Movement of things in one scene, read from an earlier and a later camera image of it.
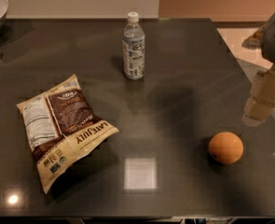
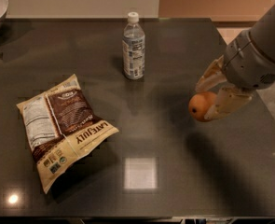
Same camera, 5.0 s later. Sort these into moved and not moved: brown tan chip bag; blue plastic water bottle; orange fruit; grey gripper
Moved: grey gripper; orange fruit
Not moved: blue plastic water bottle; brown tan chip bag
